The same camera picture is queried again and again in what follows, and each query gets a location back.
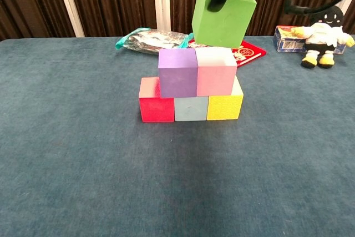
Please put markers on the yellow foam cube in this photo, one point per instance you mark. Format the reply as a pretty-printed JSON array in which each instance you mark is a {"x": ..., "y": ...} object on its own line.
[{"x": 223, "y": 108}]

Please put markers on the pink foam cube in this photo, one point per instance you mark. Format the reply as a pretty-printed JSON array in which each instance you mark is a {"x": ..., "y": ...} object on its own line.
[{"x": 216, "y": 78}]

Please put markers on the green foam cube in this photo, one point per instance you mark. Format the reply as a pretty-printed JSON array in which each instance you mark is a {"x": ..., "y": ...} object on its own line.
[{"x": 222, "y": 29}]

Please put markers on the red foam cube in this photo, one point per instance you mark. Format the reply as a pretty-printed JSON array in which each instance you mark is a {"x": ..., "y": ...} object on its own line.
[{"x": 156, "y": 110}]

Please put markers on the teal snack packet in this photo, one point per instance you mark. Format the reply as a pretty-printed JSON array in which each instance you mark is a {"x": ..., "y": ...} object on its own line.
[{"x": 149, "y": 41}]

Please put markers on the purple foam cube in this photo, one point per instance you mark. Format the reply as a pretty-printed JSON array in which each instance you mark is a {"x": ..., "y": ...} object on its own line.
[{"x": 177, "y": 81}]

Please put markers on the blue and orange carton box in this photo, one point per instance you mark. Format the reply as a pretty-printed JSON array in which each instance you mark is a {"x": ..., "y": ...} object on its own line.
[{"x": 288, "y": 42}]

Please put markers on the light blue foam cube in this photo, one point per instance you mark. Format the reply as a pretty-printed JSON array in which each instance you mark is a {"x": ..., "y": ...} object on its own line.
[{"x": 191, "y": 109}]

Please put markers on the black plush doll white shirt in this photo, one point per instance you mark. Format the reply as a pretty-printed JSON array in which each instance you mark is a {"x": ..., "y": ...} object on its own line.
[{"x": 324, "y": 34}]

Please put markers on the teal felt table cover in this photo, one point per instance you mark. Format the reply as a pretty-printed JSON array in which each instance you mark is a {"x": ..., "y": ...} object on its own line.
[{"x": 177, "y": 178}]

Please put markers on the red spiral notebook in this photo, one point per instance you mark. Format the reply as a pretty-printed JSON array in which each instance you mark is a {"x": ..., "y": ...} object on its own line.
[{"x": 249, "y": 52}]

